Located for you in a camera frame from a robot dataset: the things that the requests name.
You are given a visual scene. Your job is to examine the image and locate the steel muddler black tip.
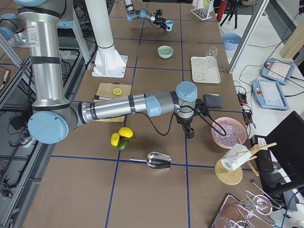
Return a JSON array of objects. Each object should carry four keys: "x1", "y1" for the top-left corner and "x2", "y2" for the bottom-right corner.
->
[{"x1": 94, "y1": 95, "x2": 113, "y2": 100}]

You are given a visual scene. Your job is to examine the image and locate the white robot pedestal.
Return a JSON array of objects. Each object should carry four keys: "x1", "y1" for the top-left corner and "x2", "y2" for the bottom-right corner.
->
[{"x1": 85, "y1": 0, "x2": 128, "y2": 78}]

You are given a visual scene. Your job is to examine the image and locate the yellow lemon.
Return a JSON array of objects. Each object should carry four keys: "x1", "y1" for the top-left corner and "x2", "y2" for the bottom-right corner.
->
[
  {"x1": 118, "y1": 127, "x2": 133, "y2": 138},
  {"x1": 110, "y1": 133, "x2": 120, "y2": 147}
]

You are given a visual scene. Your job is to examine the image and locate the white wire cup rack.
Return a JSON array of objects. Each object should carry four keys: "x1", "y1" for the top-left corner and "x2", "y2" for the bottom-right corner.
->
[{"x1": 191, "y1": 0, "x2": 214, "y2": 21}]

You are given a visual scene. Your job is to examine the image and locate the black monitor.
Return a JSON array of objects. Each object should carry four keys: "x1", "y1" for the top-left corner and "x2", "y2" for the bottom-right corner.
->
[{"x1": 256, "y1": 111, "x2": 304, "y2": 196}]

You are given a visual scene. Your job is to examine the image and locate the blue bowl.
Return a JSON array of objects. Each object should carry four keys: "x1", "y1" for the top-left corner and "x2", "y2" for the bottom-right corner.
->
[{"x1": 222, "y1": 33, "x2": 242, "y2": 50}]

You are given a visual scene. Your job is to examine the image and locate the clear wine glass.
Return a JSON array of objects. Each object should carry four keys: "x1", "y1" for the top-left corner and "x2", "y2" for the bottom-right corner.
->
[{"x1": 203, "y1": 46, "x2": 218, "y2": 72}]

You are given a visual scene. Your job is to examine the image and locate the green ceramic bowl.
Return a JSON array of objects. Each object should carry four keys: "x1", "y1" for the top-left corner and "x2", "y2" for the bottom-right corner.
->
[{"x1": 157, "y1": 46, "x2": 173, "y2": 59}]

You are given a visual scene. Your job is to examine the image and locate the light blue plastic cup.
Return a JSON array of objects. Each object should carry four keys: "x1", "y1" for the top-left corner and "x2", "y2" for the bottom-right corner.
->
[{"x1": 165, "y1": 20, "x2": 173, "y2": 31}]

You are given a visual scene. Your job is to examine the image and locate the green lime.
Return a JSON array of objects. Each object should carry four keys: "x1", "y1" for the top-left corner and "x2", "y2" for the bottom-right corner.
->
[{"x1": 117, "y1": 138, "x2": 129, "y2": 151}]

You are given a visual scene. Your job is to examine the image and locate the half lemon slice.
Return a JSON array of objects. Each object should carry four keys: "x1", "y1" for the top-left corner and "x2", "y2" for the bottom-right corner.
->
[{"x1": 113, "y1": 88, "x2": 123, "y2": 96}]

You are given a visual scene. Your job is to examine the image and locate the grey folded cloth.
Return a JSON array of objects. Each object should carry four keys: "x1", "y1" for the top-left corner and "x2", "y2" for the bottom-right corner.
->
[{"x1": 203, "y1": 93, "x2": 223, "y2": 108}]

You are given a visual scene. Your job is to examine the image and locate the black tray with glasses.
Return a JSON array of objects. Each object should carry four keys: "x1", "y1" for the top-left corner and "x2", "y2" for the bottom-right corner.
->
[{"x1": 210, "y1": 193, "x2": 276, "y2": 228}]

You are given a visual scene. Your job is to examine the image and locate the white paper carton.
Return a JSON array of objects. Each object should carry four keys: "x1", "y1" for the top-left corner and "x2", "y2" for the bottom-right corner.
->
[{"x1": 220, "y1": 143, "x2": 252, "y2": 171}]

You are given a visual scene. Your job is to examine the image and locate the blue teach pendant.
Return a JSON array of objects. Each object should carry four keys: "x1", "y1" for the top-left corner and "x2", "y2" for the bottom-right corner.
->
[
  {"x1": 261, "y1": 58, "x2": 294, "y2": 85},
  {"x1": 252, "y1": 79, "x2": 289, "y2": 111}
]

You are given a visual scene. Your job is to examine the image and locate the near blue teach pendant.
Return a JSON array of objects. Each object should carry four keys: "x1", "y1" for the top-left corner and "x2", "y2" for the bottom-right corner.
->
[{"x1": 252, "y1": 79, "x2": 289, "y2": 111}]

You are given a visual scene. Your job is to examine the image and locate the wooden stand round base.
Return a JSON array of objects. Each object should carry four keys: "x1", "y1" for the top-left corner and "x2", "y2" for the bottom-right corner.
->
[{"x1": 215, "y1": 142, "x2": 277, "y2": 185}]

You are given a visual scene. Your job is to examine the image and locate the wooden cutting board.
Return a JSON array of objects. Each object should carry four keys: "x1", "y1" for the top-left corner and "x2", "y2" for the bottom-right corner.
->
[{"x1": 91, "y1": 82, "x2": 132, "y2": 124}]

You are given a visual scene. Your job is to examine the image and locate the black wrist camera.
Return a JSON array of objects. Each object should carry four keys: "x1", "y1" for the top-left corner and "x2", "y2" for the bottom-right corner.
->
[{"x1": 195, "y1": 99, "x2": 209, "y2": 116}]

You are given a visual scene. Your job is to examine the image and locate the black tripod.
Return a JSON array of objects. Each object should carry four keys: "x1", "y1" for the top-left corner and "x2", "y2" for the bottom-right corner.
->
[{"x1": 220, "y1": 0, "x2": 239, "y2": 29}]

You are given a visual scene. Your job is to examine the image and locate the cream bear tray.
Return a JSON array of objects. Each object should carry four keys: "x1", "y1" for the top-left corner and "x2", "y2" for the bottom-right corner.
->
[{"x1": 190, "y1": 57, "x2": 221, "y2": 84}]

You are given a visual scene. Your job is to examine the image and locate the steel ice scoop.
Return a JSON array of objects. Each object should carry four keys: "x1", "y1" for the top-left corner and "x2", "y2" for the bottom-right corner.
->
[{"x1": 129, "y1": 152, "x2": 171, "y2": 170}]

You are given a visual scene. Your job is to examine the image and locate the far blue teach pendant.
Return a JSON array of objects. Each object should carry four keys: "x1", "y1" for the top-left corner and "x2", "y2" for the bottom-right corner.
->
[{"x1": 261, "y1": 58, "x2": 294, "y2": 85}]

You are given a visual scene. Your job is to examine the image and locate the aluminium frame post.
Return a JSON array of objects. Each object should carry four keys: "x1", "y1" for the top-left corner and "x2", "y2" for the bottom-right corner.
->
[{"x1": 227, "y1": 0, "x2": 270, "y2": 74}]

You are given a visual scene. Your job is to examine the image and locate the upside down wine glass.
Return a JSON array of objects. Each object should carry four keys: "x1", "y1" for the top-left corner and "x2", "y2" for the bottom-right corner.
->
[{"x1": 242, "y1": 190, "x2": 282, "y2": 218}]

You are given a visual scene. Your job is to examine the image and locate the pink bowl with ice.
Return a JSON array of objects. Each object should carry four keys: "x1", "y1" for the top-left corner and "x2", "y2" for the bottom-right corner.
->
[{"x1": 211, "y1": 117, "x2": 247, "y2": 149}]

